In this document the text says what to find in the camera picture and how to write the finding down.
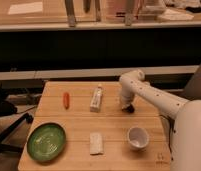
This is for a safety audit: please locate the black eraser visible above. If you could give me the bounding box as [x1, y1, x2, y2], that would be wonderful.
[123, 104, 135, 113]

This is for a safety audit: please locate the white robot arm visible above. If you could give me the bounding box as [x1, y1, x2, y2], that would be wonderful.
[119, 69, 201, 171]

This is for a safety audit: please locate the white glue tube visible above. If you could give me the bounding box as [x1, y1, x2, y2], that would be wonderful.
[90, 84, 103, 112]

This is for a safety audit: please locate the white cup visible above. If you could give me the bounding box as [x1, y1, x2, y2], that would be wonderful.
[127, 127, 149, 151]

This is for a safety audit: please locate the orange carrot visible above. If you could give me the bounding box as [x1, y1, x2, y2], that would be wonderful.
[63, 92, 70, 109]

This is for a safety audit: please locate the green plate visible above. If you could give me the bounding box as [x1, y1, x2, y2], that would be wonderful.
[27, 122, 66, 162]

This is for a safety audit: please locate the black office chair base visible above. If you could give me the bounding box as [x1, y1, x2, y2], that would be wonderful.
[0, 81, 35, 158]

